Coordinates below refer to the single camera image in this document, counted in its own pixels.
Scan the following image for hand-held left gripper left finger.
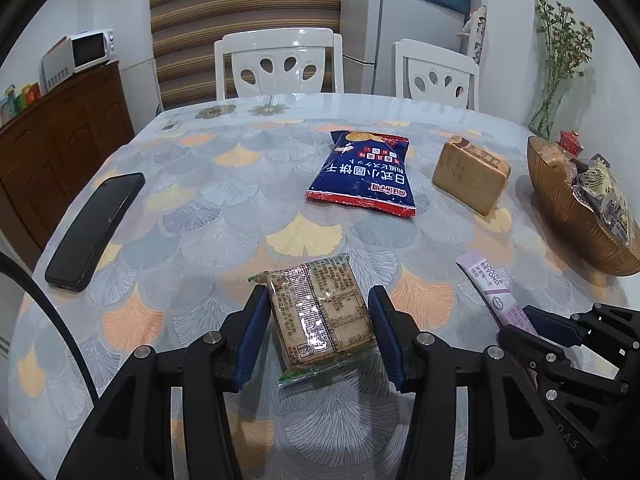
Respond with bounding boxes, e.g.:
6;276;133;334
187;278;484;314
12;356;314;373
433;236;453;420
57;285;273;480

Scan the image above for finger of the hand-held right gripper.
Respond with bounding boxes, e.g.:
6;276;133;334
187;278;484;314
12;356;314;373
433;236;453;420
498;327;632;412
524;303;640;361

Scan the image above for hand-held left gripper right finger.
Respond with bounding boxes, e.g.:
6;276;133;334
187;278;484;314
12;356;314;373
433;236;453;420
367;285;583;480

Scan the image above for clear cracker packet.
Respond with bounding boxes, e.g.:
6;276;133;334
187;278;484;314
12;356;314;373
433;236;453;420
248;255;379;387

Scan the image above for purple stick sachet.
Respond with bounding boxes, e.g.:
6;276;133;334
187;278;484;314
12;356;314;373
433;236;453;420
456;251;541;341

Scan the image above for brown ribbed bowl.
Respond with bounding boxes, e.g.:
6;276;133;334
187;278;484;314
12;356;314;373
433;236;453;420
526;135;640;276

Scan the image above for orange biscuit packet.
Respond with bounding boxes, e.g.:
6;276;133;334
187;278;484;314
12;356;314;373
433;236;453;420
540;145;572;169

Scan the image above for purple snack packet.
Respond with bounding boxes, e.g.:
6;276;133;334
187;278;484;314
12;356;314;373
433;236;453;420
572;157;632;247

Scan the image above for blue snack packet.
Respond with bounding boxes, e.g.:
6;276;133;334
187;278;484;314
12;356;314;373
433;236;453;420
306;130;417;218

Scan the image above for tan biscuit packet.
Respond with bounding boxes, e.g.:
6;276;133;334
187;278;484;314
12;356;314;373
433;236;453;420
432;135;512;217

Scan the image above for red lidded teacup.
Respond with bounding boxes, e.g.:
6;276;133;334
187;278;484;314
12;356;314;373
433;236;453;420
557;130;586;157

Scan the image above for black smartphone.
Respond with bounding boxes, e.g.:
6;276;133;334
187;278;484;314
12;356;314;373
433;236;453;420
45;172;146;292

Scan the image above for glass vase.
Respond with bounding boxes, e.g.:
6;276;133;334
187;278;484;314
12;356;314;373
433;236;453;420
528;85;564;139

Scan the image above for white chair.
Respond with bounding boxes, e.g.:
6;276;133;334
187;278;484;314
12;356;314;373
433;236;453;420
215;28;344;101
393;39;480;111

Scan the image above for brown wooden cabinet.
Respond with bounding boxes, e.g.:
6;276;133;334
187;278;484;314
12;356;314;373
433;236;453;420
0;60;136;256

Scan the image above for glass vase dried flowers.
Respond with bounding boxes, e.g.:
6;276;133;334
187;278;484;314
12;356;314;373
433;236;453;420
534;0;596;111

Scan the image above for white printed hanging cloth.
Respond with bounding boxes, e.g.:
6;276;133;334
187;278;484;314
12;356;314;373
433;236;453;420
462;5;489;66

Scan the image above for white refrigerator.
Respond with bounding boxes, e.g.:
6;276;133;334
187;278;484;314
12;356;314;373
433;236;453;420
342;0;481;106

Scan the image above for white microwave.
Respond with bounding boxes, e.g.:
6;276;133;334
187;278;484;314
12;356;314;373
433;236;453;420
41;28;117;93

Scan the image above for striped window blind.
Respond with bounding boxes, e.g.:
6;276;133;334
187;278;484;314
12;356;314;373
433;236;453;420
150;0;346;111

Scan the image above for colourful boxes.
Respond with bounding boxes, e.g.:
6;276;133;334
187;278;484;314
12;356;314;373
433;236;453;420
0;82;44;126

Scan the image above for black cable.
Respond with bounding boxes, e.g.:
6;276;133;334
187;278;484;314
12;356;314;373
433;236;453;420
0;252;101;411

